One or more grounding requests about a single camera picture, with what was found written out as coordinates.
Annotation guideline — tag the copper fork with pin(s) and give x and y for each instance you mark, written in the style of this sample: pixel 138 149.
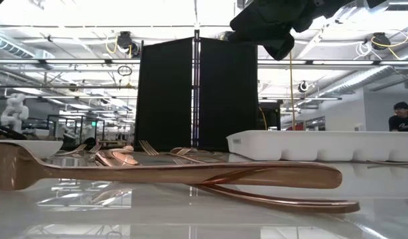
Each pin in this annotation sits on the copper fork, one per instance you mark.
pixel 74 150
pixel 186 151
pixel 150 148
pixel 157 174
pixel 392 163
pixel 95 148

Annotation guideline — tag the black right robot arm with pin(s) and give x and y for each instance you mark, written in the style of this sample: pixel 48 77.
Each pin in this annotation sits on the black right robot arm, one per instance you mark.
pixel 339 5

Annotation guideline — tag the black cabinet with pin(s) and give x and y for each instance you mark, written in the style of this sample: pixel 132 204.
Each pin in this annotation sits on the black cabinet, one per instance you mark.
pixel 270 116

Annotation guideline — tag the red object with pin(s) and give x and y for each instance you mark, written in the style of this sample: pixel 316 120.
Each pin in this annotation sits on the red object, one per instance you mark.
pixel 295 126

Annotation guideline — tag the black folding screen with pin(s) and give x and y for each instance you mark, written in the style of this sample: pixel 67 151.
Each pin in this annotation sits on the black folding screen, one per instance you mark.
pixel 164 99

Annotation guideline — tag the white cutlery organizer tray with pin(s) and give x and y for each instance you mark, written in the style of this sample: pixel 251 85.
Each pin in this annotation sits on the white cutlery organizer tray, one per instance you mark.
pixel 323 146

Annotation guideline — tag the person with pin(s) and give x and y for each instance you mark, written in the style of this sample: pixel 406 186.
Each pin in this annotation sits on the person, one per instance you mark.
pixel 402 122

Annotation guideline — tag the white robot figure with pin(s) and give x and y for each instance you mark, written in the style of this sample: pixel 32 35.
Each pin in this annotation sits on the white robot figure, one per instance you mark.
pixel 14 113

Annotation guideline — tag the white bowl at left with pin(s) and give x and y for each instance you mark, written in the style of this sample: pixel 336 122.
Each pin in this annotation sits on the white bowl at left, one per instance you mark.
pixel 24 147

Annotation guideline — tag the grey ceiling rail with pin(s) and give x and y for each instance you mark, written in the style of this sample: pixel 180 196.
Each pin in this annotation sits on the grey ceiling rail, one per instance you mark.
pixel 339 62

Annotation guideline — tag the silver ventilation duct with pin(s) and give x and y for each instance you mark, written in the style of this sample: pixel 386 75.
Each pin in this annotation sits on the silver ventilation duct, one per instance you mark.
pixel 8 44
pixel 356 81

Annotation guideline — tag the black metal frame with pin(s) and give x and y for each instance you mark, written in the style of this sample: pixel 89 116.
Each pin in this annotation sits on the black metal frame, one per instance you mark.
pixel 64 115

